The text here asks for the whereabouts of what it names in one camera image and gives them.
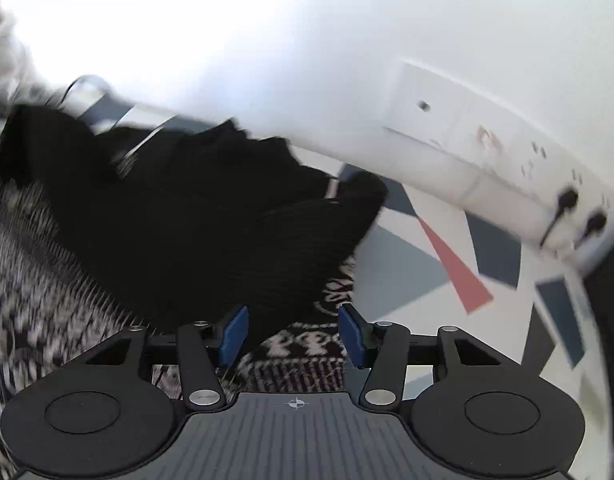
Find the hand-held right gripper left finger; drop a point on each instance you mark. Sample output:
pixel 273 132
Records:
pixel 234 332

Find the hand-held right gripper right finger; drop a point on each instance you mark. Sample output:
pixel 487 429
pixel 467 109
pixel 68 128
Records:
pixel 352 335

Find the black white patterned sweater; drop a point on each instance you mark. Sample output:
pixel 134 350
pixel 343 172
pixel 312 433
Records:
pixel 162 220

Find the black power plug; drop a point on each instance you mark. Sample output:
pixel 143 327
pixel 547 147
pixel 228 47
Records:
pixel 567 200
pixel 596 222

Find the black cabinet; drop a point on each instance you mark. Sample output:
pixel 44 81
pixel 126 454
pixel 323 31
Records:
pixel 604 280

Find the white wall socket panel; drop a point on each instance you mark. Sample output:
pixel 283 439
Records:
pixel 437 105

